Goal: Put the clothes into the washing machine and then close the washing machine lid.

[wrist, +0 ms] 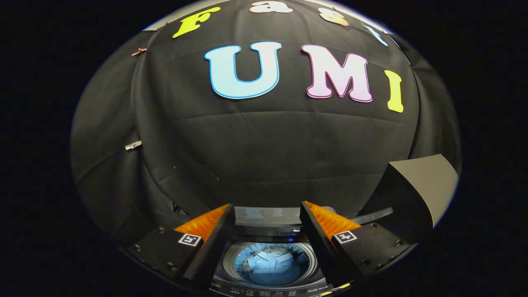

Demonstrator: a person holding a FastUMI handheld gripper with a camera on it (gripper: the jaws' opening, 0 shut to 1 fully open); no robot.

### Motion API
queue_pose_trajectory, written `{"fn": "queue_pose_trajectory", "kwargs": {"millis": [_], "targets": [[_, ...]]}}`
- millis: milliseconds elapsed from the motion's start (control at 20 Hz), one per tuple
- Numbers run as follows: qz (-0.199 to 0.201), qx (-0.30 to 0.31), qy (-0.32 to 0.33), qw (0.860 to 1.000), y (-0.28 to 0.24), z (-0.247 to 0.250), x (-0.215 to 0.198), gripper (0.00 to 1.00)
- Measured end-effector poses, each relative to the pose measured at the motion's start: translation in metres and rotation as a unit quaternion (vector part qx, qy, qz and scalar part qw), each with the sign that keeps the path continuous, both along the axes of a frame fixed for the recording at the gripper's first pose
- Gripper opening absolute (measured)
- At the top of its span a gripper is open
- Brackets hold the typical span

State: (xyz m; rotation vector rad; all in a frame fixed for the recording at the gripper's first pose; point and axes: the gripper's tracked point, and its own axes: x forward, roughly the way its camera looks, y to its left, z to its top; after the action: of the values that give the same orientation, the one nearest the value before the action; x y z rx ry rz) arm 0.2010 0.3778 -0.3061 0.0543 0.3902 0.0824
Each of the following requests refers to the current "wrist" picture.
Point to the light blue polo shirt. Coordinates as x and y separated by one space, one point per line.
272 266

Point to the small silver clip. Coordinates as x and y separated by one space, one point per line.
133 145

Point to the grey washing machine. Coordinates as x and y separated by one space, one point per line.
268 214

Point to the small red clip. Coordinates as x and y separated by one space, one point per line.
139 51

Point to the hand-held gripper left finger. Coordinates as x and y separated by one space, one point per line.
214 243

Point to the black backdrop cloth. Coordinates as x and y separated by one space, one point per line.
268 144

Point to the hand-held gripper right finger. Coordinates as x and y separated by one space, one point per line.
317 243

